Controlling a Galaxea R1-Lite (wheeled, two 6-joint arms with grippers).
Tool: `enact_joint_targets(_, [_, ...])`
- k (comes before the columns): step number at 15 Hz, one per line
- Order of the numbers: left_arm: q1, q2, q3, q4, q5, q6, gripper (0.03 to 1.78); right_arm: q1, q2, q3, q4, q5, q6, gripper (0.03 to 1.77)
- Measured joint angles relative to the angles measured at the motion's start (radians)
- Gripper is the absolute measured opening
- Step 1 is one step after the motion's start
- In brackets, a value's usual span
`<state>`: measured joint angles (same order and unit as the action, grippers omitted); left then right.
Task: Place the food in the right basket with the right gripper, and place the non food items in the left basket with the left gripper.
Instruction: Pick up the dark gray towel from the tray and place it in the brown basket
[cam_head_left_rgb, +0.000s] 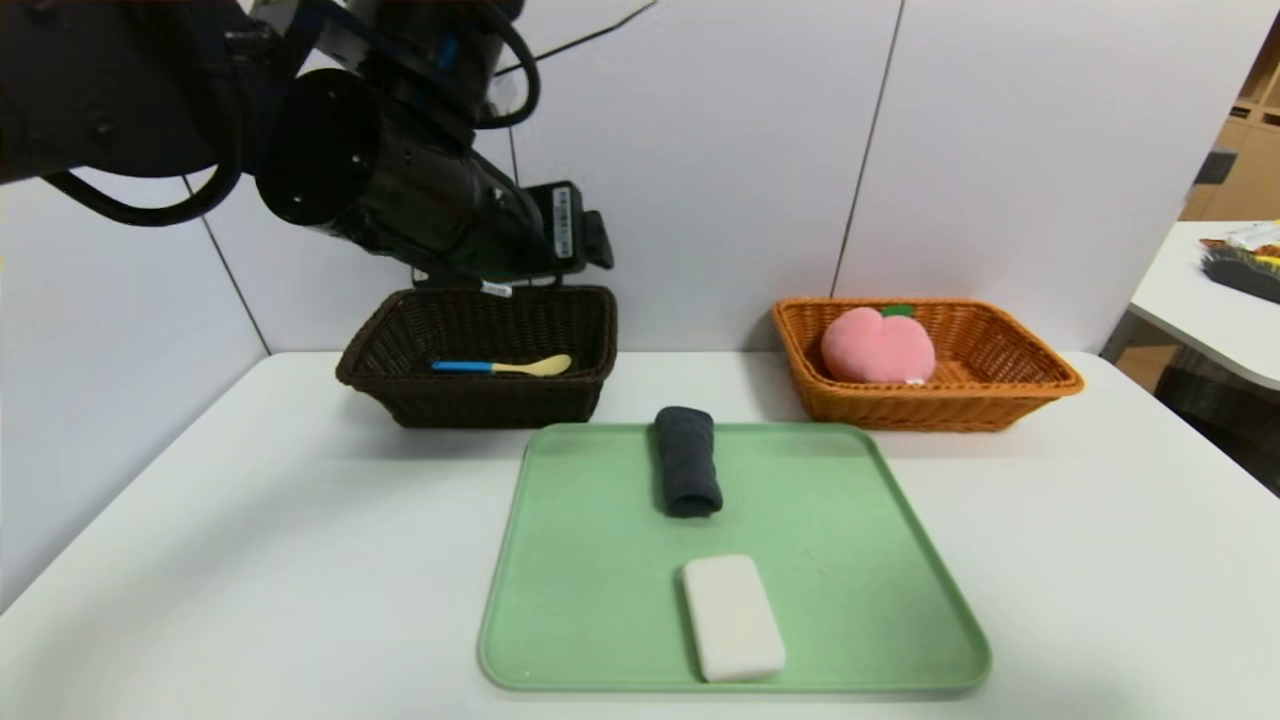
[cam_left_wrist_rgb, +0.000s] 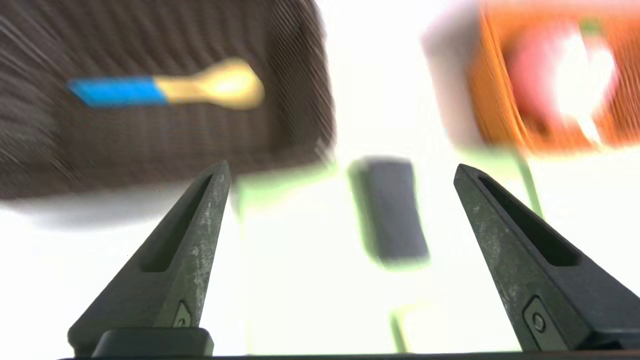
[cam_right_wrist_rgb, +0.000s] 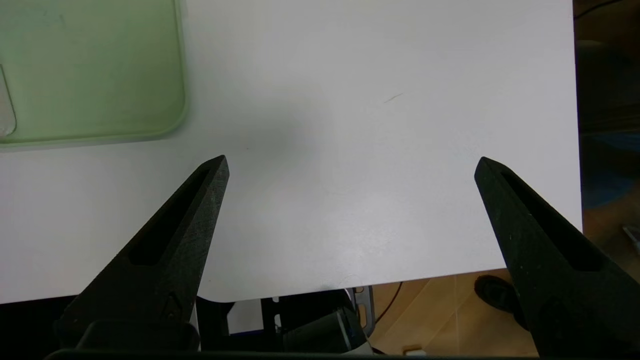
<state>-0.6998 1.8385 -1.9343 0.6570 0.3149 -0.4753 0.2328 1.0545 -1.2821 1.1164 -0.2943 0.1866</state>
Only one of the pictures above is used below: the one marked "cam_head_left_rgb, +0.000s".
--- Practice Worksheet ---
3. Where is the colourful snack packet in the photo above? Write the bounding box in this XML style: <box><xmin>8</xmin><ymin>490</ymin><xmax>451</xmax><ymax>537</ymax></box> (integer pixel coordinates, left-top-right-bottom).
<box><xmin>1200</xmin><ymin>222</ymin><xmax>1280</xmax><ymax>259</ymax></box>

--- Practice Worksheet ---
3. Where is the white side table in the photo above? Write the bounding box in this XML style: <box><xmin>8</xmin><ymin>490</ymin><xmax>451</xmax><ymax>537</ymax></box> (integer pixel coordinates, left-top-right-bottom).
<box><xmin>1130</xmin><ymin>220</ymin><xmax>1280</xmax><ymax>391</ymax></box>

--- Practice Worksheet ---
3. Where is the white rectangular sponge block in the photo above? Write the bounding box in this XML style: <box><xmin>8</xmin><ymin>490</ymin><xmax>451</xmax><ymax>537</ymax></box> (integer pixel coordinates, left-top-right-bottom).
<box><xmin>683</xmin><ymin>555</ymin><xmax>788</xmax><ymax>684</ymax></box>

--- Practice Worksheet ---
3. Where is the light wooden shelf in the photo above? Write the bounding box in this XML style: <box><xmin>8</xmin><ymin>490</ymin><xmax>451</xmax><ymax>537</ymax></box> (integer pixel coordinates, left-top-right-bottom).
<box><xmin>1180</xmin><ymin>15</ymin><xmax>1280</xmax><ymax>223</ymax></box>

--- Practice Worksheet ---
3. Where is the black snack tray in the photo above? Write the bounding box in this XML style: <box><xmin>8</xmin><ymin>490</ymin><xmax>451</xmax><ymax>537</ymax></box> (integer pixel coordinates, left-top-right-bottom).
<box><xmin>1203</xmin><ymin>250</ymin><xmax>1280</xmax><ymax>304</ymax></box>

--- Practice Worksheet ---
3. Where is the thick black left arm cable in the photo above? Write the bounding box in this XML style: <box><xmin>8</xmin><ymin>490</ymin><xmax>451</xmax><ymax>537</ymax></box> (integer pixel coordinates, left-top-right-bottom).
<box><xmin>40</xmin><ymin>150</ymin><xmax>246</xmax><ymax>229</ymax></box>

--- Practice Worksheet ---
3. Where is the blue and yellow spoon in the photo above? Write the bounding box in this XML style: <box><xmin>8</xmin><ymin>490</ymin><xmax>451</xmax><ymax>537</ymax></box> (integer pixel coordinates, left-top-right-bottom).
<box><xmin>432</xmin><ymin>354</ymin><xmax>573</xmax><ymax>378</ymax></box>

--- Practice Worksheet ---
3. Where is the light green plastic tray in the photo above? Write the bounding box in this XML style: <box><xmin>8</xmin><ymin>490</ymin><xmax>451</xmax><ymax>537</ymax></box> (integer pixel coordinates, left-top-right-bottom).
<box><xmin>478</xmin><ymin>421</ymin><xmax>993</xmax><ymax>695</ymax></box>

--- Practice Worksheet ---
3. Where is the dark brown wicker basket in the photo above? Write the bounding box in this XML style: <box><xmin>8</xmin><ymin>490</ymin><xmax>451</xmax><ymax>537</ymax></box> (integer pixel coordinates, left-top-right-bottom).
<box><xmin>336</xmin><ymin>284</ymin><xmax>619</xmax><ymax>430</ymax></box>

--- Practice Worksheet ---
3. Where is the black labelled left arm cable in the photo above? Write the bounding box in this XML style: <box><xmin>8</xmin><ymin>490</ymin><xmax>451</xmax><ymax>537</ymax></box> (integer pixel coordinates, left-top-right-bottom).
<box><xmin>415</xmin><ymin>270</ymin><xmax>561</xmax><ymax>299</ymax></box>

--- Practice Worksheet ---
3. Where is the dark grey towel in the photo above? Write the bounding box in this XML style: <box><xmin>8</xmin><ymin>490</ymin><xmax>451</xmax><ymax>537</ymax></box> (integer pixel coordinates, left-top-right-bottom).
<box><xmin>655</xmin><ymin>406</ymin><xmax>725</xmax><ymax>518</ymax></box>

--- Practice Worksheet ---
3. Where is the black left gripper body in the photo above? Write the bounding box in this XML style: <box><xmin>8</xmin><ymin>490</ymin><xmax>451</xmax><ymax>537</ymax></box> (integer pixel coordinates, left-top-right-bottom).
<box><xmin>525</xmin><ymin>180</ymin><xmax>586</xmax><ymax>274</ymax></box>

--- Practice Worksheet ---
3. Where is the orange wicker basket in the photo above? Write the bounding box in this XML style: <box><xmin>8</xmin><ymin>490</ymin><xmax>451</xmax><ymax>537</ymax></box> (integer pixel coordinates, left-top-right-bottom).
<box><xmin>770</xmin><ymin>296</ymin><xmax>1086</xmax><ymax>433</ymax></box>

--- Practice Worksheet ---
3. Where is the pink plush peach toy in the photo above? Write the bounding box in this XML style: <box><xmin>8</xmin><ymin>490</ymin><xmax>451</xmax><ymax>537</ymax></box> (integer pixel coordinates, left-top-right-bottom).
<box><xmin>821</xmin><ymin>304</ymin><xmax>938</xmax><ymax>387</ymax></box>

